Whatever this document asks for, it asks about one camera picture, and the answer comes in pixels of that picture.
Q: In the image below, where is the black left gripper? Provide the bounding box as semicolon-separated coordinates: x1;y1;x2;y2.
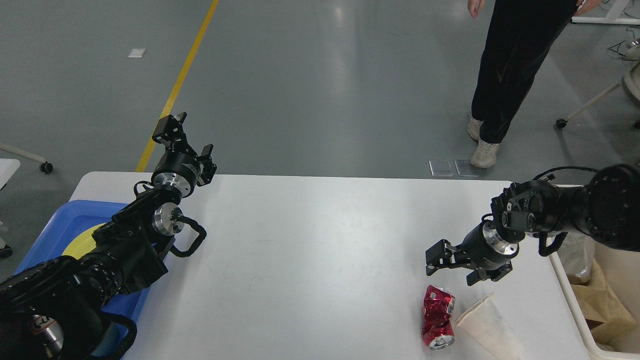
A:
151;112;217;199

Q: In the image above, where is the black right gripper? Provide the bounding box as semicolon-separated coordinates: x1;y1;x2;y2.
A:
425;221;519;287

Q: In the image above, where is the white paper cup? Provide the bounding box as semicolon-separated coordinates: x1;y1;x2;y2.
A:
455;292;525;360

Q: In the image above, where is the crushed red soda can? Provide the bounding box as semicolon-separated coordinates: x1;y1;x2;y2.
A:
422;284;456;351

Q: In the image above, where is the aluminium foil tray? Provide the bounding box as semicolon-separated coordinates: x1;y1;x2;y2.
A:
557;234;595;285

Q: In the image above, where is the yellow plastic plate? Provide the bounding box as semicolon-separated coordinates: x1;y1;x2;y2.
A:
62;223;105;260

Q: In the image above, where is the brown paper bag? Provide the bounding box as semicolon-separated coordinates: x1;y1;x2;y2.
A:
571;260;638;341

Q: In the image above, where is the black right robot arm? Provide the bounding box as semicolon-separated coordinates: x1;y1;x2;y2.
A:
425;164;640;286

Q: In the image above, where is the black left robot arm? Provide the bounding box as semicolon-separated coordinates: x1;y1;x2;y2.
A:
1;112;217;360

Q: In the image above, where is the person's hand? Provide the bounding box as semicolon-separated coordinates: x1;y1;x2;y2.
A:
467;0;486;19

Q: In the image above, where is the person's other hand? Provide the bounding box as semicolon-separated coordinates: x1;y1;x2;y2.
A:
574;0;602;17

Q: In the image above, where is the blue plastic tray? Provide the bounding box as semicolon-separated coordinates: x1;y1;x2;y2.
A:
15;200;149;360

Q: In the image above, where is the beige plastic bin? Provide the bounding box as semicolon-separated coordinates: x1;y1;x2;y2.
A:
549;243;640;360

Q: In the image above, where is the person in black trousers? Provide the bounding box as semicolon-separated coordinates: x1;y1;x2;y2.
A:
467;0;578;169

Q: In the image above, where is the white cart frame left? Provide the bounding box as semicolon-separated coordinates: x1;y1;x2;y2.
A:
0;142;54;189

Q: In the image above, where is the white desk frame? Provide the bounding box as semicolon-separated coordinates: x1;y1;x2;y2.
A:
571;0;640;27

